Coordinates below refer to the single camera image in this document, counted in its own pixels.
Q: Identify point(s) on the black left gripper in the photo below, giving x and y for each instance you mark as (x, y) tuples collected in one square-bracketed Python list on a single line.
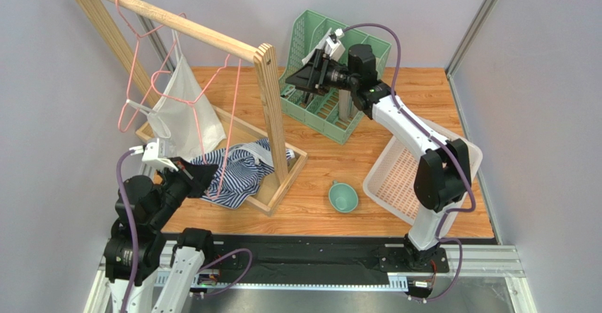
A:
[(197, 182)]

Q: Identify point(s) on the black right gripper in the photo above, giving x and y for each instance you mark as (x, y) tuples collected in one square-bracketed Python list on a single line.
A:
[(318, 73)]

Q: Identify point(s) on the blue white striped tank top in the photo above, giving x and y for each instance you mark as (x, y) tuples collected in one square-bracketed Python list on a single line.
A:
[(241, 168)]

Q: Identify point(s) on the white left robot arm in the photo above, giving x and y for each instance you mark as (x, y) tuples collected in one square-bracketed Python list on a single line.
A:
[(132, 254)]

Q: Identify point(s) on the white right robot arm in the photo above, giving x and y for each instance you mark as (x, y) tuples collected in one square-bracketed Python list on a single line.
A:
[(443, 176)]

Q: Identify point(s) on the green plastic file organizer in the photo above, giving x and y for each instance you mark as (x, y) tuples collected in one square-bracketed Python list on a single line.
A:
[(320, 112)]

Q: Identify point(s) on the beige books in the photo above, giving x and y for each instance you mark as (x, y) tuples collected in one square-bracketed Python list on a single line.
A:
[(345, 104)]

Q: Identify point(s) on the green ceramic cup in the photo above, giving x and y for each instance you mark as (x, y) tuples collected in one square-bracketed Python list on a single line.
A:
[(343, 197)]

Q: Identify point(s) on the white plastic basket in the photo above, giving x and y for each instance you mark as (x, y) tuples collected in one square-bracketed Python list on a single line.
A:
[(390, 182)]

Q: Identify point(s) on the wooden clothes rack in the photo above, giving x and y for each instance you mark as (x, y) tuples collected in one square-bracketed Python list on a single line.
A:
[(288, 160)]

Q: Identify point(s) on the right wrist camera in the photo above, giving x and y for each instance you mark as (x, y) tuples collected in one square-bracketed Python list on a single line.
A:
[(333, 45)]

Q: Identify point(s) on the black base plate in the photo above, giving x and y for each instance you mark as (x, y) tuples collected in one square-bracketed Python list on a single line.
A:
[(314, 260)]

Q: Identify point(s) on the pink wire hanger with white top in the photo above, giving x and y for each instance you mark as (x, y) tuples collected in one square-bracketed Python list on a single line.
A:
[(152, 99)]

